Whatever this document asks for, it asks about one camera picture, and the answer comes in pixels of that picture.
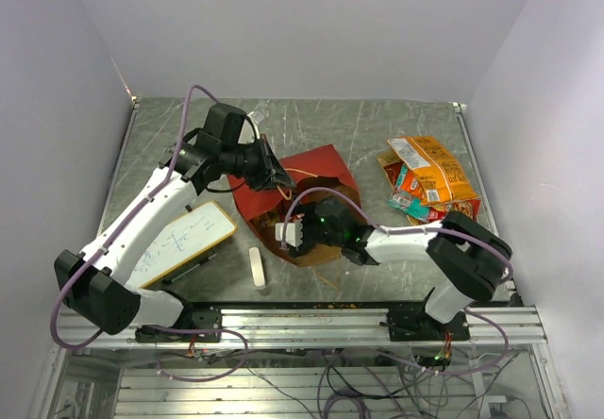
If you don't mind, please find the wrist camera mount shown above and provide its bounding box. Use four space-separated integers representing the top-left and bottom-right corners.
248 110 266 127
274 219 303 247

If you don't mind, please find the gold teal chips bag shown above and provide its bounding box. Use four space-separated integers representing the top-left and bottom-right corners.
376 149 426 226

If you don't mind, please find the teal snack packet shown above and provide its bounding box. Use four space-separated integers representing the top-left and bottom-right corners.
387 190 430 223

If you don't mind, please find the red paper bag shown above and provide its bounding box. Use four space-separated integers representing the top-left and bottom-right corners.
227 144 361 268

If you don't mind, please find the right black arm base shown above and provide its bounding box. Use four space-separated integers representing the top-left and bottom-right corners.
379 303 470 343

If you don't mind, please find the small whiteboard orange frame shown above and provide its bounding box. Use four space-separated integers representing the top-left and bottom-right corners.
128 201 238 288

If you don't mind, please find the orange snack packet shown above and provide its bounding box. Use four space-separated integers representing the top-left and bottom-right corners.
393 163 428 205

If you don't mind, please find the aluminium extrusion frame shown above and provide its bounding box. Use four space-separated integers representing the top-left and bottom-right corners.
30 308 570 418

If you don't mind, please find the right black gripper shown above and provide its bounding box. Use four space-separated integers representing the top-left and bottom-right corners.
289 202 344 256

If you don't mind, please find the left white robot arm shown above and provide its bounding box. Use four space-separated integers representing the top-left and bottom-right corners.
54 103 295 341

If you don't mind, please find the yellow orange snack box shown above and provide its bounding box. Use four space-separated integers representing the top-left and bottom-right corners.
387 136 478 206

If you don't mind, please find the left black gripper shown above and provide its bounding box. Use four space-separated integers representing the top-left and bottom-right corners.
221 133 296 192

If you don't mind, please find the white marker eraser stick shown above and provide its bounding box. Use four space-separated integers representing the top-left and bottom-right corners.
248 247 267 291

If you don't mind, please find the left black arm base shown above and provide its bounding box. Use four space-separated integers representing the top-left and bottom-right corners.
135 309 222 344

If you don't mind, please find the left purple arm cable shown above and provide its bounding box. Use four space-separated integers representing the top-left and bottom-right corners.
49 83 251 382

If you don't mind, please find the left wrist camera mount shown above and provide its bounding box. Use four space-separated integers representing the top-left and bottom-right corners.
248 110 266 127

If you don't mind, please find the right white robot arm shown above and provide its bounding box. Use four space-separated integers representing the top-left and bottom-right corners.
275 196 512 340

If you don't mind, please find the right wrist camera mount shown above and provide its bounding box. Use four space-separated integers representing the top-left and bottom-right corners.
274 219 303 247

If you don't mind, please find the red yellow snack packet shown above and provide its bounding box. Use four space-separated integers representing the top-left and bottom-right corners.
428 198 481 222

